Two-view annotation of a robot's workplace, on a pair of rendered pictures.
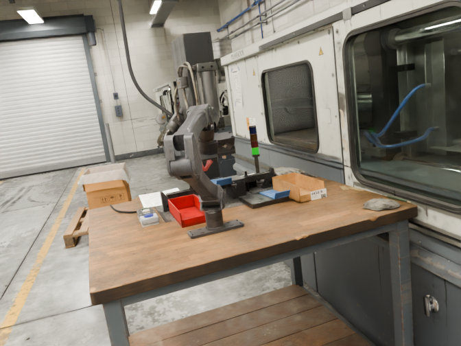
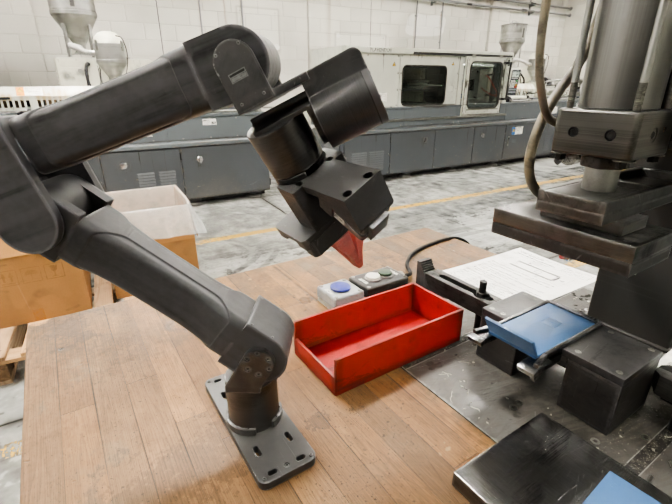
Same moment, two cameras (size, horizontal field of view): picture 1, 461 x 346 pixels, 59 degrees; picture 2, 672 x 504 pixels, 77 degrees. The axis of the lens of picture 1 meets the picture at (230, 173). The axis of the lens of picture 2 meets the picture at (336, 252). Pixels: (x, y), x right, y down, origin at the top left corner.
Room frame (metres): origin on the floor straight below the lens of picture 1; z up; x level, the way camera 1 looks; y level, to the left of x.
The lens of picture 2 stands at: (1.38, -0.35, 1.30)
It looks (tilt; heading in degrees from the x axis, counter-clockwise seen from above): 22 degrees down; 75
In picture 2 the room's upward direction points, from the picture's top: straight up
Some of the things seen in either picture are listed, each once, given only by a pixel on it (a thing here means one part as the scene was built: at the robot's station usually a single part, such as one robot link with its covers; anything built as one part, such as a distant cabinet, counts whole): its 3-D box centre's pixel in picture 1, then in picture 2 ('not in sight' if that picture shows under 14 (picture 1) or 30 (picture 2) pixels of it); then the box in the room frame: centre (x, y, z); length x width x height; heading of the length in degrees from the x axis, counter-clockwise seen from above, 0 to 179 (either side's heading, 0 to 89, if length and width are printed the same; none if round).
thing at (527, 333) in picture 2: (219, 179); (541, 321); (1.78, 0.05, 1.00); 0.15 x 0.07 x 0.03; 18
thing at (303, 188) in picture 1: (298, 187); not in sight; (1.72, -0.29, 0.93); 0.25 x 0.13 x 0.08; 18
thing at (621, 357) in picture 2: (220, 181); (564, 330); (1.82, 0.05, 0.98); 0.20 x 0.10 x 0.01; 108
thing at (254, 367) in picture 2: (211, 201); (256, 351); (1.40, 0.08, 1.00); 0.09 x 0.06 x 0.06; 73
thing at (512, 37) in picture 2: not in sight; (534, 61); (6.84, 6.53, 1.60); 2.54 x 0.84 x 1.26; 15
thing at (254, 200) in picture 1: (263, 198); (571, 502); (1.69, -0.13, 0.91); 0.17 x 0.16 x 0.02; 108
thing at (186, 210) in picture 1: (188, 209); (380, 331); (1.60, 0.19, 0.93); 0.25 x 0.12 x 0.06; 18
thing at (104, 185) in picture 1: (108, 187); not in sight; (5.03, 1.56, 0.40); 0.67 x 0.60 x 0.50; 10
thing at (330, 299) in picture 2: (149, 222); (340, 301); (1.58, 0.35, 0.90); 0.07 x 0.07 x 0.06; 18
